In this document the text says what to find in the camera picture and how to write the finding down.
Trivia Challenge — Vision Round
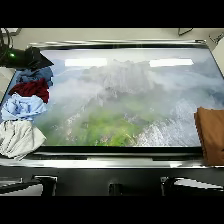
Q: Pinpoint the light blue shirt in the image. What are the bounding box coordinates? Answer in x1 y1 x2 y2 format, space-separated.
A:
0 92 48 122

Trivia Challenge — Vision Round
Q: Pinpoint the brown garment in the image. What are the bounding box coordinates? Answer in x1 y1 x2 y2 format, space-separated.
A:
193 106 224 167

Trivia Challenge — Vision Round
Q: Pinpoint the blue garment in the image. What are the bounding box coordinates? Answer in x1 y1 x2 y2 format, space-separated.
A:
16 66 55 87

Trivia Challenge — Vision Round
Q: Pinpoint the white garment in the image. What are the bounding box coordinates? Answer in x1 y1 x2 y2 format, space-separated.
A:
0 119 47 160

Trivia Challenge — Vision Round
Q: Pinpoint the dark red garment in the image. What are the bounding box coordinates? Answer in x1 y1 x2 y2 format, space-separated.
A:
8 77 51 104

